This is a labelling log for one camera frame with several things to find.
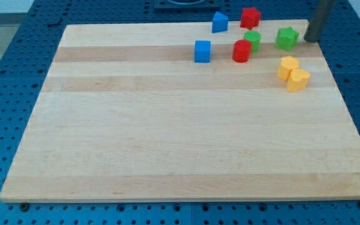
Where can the blue triangle block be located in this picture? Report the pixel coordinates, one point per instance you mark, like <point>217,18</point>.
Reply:
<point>219,22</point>

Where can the red cylinder block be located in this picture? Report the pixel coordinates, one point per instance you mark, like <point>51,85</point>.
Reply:
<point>241,51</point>

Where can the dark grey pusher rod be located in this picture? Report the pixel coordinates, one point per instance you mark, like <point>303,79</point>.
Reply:
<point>318,20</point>

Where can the blue cube block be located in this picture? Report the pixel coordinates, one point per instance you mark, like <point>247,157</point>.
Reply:
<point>202,51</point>

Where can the red star block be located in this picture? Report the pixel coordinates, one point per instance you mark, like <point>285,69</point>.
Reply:
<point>250,18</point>

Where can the yellow heart block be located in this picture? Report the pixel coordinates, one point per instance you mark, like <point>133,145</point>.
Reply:
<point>297,80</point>

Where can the green cylinder block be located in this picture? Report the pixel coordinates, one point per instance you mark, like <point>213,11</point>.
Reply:
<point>254,38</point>

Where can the wooden board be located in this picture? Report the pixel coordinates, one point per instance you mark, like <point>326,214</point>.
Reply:
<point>126,115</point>

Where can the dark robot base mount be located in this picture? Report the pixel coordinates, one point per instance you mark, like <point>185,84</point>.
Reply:
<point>165,5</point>

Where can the yellow hexagon block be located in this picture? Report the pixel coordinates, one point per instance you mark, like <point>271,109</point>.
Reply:
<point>287,64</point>

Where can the green star block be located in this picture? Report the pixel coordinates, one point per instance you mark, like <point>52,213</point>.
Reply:
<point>286,38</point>

